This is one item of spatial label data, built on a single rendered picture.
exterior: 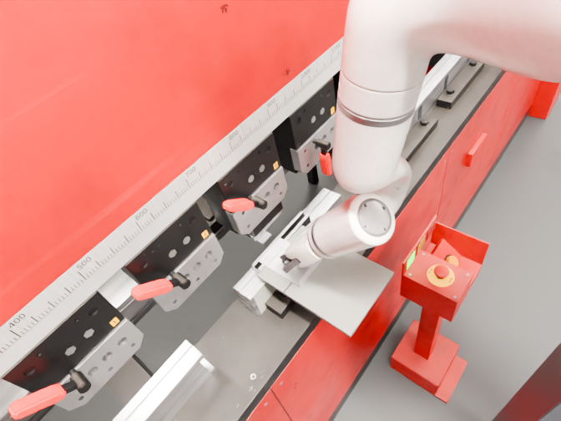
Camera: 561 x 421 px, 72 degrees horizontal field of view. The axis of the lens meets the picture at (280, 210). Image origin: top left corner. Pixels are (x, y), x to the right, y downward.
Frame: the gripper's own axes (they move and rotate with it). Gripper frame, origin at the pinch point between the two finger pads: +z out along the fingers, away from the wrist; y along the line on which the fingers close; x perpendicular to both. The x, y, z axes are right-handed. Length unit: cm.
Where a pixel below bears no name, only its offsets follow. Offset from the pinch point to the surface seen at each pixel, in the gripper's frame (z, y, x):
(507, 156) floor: 76, -173, 75
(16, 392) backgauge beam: 29, 60, -22
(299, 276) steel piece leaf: 3.7, 2.6, 5.4
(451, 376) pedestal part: 58, -33, 95
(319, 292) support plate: -0.1, 3.3, 10.3
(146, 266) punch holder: -15.4, 26.4, -19.3
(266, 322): 16.9, 12.6, 9.5
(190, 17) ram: -37, 3, -37
